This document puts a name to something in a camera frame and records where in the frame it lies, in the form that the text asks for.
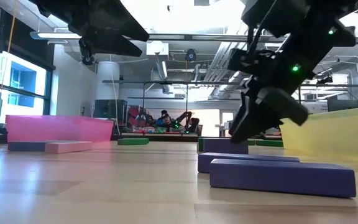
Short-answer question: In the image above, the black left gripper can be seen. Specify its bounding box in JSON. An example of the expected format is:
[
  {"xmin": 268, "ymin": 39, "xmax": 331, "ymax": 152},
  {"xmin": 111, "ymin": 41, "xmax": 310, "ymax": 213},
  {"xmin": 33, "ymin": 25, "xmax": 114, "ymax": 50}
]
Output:
[{"xmin": 31, "ymin": 0, "xmax": 150, "ymax": 58}]

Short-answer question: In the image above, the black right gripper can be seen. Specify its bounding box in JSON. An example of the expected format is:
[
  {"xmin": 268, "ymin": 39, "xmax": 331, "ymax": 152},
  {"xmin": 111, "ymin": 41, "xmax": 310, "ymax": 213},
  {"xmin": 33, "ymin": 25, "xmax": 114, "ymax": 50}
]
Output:
[{"xmin": 228, "ymin": 73, "xmax": 310, "ymax": 144}]

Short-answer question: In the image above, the purple wooden block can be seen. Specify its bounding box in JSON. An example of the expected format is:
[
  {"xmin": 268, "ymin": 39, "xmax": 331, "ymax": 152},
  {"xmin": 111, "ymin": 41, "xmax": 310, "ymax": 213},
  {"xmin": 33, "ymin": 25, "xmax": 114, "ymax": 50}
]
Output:
[
  {"xmin": 202, "ymin": 138, "xmax": 249, "ymax": 155},
  {"xmin": 7, "ymin": 141, "xmax": 48, "ymax": 152},
  {"xmin": 209, "ymin": 158, "xmax": 357, "ymax": 199},
  {"xmin": 196, "ymin": 152, "xmax": 301, "ymax": 174}
]

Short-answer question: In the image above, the pink wooden block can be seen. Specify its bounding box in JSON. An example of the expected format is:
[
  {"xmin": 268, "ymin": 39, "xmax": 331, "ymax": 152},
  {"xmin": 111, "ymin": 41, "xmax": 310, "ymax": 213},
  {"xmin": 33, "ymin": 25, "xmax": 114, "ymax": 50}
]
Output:
[{"xmin": 44, "ymin": 141, "xmax": 93, "ymax": 154}]

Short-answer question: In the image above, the black ceiling spotlight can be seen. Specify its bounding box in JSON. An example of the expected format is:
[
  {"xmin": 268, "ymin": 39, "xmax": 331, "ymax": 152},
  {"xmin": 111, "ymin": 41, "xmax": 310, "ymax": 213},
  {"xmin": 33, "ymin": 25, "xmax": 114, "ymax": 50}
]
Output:
[
  {"xmin": 82, "ymin": 52, "xmax": 95, "ymax": 66},
  {"xmin": 185, "ymin": 48, "xmax": 198, "ymax": 62}
]

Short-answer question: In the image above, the white ceiling lamp box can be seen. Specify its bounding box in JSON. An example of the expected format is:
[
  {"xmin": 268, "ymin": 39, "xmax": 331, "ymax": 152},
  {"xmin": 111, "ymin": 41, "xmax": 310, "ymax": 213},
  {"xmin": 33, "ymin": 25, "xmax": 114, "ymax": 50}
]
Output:
[{"xmin": 146, "ymin": 40, "xmax": 170, "ymax": 56}]

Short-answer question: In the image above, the white round column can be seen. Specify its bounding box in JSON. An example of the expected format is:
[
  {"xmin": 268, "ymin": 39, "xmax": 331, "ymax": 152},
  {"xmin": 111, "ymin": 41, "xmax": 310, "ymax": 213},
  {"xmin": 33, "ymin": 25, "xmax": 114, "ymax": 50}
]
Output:
[{"xmin": 96, "ymin": 60, "xmax": 121, "ymax": 101}]

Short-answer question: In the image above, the black monitor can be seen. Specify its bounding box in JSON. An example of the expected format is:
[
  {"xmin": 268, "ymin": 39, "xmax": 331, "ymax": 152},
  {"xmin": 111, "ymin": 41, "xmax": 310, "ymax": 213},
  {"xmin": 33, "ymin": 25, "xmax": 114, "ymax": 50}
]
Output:
[
  {"xmin": 327, "ymin": 98, "xmax": 358, "ymax": 113},
  {"xmin": 93, "ymin": 98, "xmax": 128, "ymax": 119}
]

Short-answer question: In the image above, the red and black background robot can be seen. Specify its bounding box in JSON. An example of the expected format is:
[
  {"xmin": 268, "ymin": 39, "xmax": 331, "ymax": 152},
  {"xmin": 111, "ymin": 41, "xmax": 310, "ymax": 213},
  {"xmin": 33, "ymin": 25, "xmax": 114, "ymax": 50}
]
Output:
[{"xmin": 127, "ymin": 105, "xmax": 155, "ymax": 132}]

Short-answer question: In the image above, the yellow translucent plastic bin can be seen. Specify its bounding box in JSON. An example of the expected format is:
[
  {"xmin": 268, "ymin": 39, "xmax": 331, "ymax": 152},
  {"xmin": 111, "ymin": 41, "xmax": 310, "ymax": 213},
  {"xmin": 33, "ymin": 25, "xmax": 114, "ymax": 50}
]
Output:
[{"xmin": 280, "ymin": 107, "xmax": 358, "ymax": 162}]

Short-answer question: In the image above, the background wooden table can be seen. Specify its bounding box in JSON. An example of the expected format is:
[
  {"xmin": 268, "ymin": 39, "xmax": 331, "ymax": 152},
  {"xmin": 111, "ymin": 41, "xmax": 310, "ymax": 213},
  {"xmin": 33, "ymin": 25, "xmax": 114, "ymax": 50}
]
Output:
[{"xmin": 121, "ymin": 133, "xmax": 199, "ymax": 138}]

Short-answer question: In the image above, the large bright window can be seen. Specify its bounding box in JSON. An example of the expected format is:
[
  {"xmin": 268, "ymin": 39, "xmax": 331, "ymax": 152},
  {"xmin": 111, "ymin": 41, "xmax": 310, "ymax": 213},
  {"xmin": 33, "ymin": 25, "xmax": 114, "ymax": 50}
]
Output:
[{"xmin": 0, "ymin": 51, "xmax": 53, "ymax": 125}]

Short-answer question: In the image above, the pink translucent plastic bin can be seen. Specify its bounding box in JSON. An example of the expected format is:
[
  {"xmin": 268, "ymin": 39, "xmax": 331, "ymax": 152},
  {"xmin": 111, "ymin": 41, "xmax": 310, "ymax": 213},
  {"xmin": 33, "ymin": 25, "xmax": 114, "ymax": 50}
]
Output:
[{"xmin": 6, "ymin": 114, "xmax": 115, "ymax": 144}]

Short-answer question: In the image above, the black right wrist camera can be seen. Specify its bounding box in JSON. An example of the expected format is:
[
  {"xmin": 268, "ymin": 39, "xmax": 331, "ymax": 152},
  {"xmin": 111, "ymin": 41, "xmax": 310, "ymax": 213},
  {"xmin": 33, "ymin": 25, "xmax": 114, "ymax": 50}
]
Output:
[{"xmin": 227, "ymin": 48, "xmax": 276, "ymax": 76}]

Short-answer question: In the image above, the ribbed silver ceiling duct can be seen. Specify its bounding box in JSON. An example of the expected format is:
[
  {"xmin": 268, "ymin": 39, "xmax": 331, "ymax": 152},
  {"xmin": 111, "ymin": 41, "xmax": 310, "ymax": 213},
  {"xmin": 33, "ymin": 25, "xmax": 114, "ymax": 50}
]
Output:
[{"xmin": 203, "ymin": 40, "xmax": 248, "ymax": 97}]

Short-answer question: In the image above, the long ceiling light rail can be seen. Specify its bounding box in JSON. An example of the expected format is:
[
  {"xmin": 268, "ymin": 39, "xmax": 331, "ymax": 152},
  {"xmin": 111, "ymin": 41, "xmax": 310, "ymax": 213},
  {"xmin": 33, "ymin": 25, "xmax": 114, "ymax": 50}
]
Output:
[{"xmin": 29, "ymin": 30, "xmax": 358, "ymax": 44}]

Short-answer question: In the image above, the black metal rack frame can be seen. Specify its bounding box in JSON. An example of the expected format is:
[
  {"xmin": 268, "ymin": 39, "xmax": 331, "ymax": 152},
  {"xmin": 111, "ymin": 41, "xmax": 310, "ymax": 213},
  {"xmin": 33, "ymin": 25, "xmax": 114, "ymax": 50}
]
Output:
[{"xmin": 101, "ymin": 79, "xmax": 358, "ymax": 118}]

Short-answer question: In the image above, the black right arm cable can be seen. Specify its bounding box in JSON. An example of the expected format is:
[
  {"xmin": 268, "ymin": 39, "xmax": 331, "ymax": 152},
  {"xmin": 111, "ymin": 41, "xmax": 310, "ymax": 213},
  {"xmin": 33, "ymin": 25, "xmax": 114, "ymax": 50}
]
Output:
[{"xmin": 246, "ymin": 0, "xmax": 278, "ymax": 55}]

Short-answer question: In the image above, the yellow hanging cord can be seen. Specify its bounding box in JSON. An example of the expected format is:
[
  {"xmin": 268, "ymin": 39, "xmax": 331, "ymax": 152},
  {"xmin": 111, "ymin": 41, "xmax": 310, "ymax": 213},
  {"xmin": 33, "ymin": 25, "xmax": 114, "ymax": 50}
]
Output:
[{"xmin": 7, "ymin": 0, "xmax": 18, "ymax": 54}]

